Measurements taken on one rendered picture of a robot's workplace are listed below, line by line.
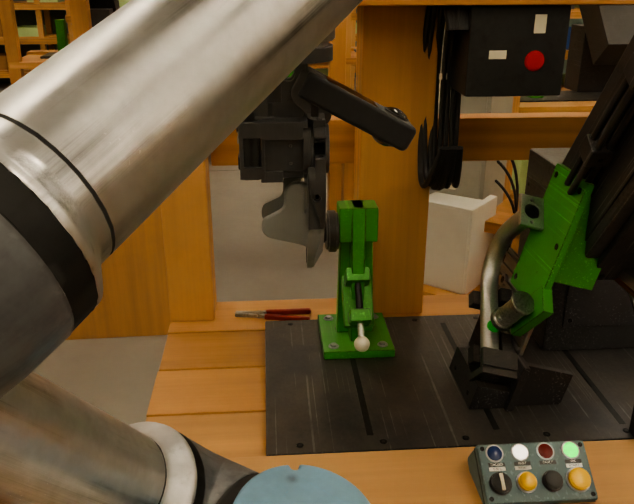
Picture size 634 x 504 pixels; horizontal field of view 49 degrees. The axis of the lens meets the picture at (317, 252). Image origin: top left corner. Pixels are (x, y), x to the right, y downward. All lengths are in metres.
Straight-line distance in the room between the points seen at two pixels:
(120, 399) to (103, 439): 2.38
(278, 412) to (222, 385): 0.15
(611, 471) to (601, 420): 0.12
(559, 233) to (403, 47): 0.46
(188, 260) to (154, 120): 1.14
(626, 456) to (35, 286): 1.00
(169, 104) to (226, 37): 0.05
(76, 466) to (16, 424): 0.06
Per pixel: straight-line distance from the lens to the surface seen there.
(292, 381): 1.22
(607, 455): 1.14
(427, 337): 1.37
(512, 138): 1.52
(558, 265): 1.10
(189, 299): 1.46
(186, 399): 1.23
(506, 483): 0.99
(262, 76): 0.34
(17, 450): 0.46
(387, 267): 1.44
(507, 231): 1.20
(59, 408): 0.48
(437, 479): 1.04
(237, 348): 1.37
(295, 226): 0.67
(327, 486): 0.59
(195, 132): 0.31
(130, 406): 2.85
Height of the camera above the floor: 1.56
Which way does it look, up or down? 22 degrees down
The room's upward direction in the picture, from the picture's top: straight up
